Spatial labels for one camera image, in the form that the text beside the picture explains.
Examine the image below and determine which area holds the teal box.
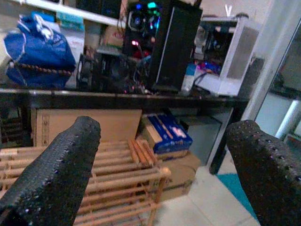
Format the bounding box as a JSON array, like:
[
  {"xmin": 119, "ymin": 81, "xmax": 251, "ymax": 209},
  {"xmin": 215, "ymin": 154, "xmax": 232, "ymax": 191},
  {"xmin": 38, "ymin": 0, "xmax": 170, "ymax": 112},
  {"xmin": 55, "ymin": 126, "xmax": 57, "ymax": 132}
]
[{"xmin": 56, "ymin": 11, "xmax": 85, "ymax": 31}]

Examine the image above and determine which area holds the white framed glass door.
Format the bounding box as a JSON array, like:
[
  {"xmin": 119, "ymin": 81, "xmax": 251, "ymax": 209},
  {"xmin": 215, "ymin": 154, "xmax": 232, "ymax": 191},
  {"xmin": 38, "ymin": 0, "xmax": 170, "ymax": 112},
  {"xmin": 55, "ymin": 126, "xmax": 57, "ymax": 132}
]
[{"xmin": 239, "ymin": 0, "xmax": 301, "ymax": 151}]

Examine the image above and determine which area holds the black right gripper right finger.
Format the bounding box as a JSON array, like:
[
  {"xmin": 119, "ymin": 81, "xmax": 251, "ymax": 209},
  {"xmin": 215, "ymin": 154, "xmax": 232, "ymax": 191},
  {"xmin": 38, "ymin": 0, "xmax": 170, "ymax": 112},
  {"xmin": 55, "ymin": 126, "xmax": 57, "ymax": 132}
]
[{"xmin": 225, "ymin": 119, "xmax": 301, "ymax": 226}]

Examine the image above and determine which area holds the white computer case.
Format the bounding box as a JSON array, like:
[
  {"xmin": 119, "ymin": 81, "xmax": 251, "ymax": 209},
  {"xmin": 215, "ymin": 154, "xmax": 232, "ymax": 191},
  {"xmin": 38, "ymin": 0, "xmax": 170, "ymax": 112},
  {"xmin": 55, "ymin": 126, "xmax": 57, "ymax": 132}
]
[{"xmin": 192, "ymin": 15, "xmax": 261, "ymax": 97}]

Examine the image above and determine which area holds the brown wooden bead string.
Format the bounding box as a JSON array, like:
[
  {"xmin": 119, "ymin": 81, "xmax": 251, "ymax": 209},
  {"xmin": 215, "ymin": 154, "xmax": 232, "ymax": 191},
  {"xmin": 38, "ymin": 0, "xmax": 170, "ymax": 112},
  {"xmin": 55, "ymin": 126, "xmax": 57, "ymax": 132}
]
[{"xmin": 9, "ymin": 60, "xmax": 72, "ymax": 77}]

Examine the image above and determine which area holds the blue drawstring fabric bag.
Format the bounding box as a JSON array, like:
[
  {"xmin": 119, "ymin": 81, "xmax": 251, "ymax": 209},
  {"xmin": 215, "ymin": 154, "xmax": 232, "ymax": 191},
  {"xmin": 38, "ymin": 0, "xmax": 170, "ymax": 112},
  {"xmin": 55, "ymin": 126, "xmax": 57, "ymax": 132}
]
[{"xmin": 3, "ymin": 14, "xmax": 77, "ymax": 90}]

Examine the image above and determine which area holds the plain brown cardboard box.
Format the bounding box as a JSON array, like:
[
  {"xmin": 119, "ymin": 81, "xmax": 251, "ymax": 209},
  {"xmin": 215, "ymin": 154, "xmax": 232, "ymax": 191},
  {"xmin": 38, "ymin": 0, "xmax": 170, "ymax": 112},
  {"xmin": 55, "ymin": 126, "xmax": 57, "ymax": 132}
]
[{"xmin": 141, "ymin": 116, "xmax": 203, "ymax": 196}]

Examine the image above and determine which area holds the small cardboard box red print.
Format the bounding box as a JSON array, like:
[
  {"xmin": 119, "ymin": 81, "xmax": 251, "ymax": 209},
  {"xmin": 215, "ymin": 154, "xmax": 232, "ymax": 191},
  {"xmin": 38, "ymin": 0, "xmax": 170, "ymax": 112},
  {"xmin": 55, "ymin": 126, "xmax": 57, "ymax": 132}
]
[{"xmin": 101, "ymin": 24, "xmax": 125, "ymax": 48}]

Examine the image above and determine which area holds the black fan box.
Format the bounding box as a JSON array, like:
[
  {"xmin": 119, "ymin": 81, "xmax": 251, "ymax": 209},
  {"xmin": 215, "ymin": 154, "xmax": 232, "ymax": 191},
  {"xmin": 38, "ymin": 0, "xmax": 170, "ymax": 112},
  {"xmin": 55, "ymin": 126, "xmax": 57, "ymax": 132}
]
[{"xmin": 76, "ymin": 50, "xmax": 137, "ymax": 92}]

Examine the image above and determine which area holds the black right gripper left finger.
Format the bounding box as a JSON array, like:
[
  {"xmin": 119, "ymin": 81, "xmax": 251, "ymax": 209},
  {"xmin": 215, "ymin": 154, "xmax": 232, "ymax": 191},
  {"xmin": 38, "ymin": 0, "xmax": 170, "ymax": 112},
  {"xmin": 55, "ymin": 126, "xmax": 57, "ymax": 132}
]
[{"xmin": 0, "ymin": 116, "xmax": 101, "ymax": 226}]

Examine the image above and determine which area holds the wooden slatted rack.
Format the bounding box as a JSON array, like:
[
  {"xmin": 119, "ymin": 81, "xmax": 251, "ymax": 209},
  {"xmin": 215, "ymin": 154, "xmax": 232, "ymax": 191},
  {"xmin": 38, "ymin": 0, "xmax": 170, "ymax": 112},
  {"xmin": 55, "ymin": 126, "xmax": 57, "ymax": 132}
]
[{"xmin": 0, "ymin": 138, "xmax": 172, "ymax": 226}]

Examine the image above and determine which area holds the blue printed box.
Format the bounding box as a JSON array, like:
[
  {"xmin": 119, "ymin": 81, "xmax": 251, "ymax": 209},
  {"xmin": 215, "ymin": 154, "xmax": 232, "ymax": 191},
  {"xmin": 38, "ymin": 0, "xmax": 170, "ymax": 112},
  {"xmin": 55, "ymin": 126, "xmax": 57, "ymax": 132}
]
[{"xmin": 147, "ymin": 113, "xmax": 193, "ymax": 155}]

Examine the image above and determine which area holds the white wall shelf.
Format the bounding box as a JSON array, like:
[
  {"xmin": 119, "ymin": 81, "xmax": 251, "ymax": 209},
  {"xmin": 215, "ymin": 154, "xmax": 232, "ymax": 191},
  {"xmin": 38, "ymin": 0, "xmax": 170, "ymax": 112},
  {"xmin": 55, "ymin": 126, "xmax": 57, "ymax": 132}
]
[{"xmin": 14, "ymin": 0, "xmax": 125, "ymax": 26}]

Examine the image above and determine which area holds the black table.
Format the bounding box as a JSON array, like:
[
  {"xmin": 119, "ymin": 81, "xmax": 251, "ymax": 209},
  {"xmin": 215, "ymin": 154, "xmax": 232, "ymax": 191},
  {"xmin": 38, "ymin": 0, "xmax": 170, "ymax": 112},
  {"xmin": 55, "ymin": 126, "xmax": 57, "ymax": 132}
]
[{"xmin": 0, "ymin": 88, "xmax": 250, "ymax": 175}]

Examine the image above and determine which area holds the teal rug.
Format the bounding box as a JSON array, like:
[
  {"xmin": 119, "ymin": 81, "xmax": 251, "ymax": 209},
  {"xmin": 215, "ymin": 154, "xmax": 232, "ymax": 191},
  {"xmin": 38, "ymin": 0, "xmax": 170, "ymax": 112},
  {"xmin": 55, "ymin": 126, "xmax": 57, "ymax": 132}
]
[{"xmin": 216, "ymin": 173, "xmax": 259, "ymax": 222}]

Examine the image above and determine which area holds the black computer case with lights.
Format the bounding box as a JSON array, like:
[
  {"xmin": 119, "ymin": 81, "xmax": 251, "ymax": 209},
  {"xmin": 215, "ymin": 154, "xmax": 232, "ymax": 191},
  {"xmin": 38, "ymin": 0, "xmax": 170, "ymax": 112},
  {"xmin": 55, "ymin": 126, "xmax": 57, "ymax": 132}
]
[{"xmin": 122, "ymin": 0, "xmax": 203, "ymax": 91}]

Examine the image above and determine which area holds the flat printed cardboard box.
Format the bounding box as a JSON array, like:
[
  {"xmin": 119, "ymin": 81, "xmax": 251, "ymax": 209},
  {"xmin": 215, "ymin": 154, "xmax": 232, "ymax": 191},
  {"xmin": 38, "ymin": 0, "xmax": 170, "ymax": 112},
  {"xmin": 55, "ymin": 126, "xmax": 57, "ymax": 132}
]
[{"xmin": 32, "ymin": 108, "xmax": 143, "ymax": 148}]

